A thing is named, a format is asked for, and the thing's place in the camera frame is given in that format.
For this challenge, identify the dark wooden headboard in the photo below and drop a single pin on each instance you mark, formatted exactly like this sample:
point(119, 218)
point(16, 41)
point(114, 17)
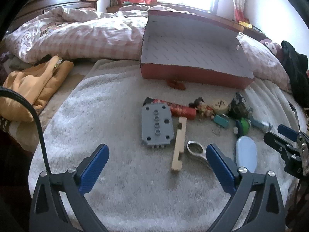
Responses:
point(60, 1)

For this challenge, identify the black clothing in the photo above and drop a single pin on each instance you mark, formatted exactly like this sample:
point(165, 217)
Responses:
point(297, 70)

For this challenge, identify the grey plastic plate with holes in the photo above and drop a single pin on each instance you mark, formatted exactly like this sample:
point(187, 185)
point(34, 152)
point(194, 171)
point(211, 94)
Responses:
point(154, 128)

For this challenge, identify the pink checkered quilt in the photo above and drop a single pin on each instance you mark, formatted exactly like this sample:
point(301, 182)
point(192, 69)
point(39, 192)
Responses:
point(84, 36)

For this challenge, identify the yellow box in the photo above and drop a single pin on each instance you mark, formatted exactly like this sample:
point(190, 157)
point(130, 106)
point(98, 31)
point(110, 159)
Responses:
point(245, 24)

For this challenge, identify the red lighter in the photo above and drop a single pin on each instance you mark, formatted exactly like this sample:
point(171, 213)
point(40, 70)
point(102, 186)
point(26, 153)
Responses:
point(183, 110)

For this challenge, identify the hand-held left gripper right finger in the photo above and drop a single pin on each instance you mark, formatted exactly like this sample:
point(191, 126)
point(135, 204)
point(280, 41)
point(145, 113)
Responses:
point(221, 169)

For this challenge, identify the dark patterned pouch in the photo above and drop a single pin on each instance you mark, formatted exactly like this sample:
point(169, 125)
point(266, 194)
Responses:
point(239, 106)

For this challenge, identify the orange cloth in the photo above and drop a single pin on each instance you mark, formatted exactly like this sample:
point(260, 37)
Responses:
point(29, 87)

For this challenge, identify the small red charm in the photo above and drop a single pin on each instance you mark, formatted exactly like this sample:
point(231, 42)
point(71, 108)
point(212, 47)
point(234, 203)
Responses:
point(177, 84)

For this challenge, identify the notched wooden block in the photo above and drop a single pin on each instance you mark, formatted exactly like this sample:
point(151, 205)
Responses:
point(179, 149)

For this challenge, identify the white fluffy towel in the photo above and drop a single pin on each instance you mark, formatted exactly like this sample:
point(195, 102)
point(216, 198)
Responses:
point(120, 116)

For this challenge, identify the red cardboard box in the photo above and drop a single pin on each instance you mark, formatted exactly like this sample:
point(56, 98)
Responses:
point(188, 46)

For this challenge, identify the row of books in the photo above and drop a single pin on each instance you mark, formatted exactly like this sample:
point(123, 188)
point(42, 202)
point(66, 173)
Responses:
point(115, 0)

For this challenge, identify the round wooden chess piece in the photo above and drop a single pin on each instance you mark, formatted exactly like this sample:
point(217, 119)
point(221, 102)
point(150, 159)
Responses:
point(218, 106)

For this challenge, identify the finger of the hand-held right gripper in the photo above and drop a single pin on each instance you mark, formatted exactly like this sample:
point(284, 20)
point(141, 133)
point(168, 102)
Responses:
point(288, 131)
point(275, 141)

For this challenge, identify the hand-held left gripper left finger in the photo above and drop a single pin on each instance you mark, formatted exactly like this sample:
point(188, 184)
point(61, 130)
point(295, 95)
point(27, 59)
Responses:
point(95, 166)

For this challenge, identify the light blue oval case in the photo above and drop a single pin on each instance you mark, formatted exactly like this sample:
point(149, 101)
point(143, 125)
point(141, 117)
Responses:
point(246, 152)

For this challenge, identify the beige fleece bed sheet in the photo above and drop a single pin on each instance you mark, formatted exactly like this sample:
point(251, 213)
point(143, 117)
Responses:
point(72, 77)

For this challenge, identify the teal binder clip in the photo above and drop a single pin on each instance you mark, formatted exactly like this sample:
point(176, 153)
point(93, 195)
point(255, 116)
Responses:
point(221, 120)

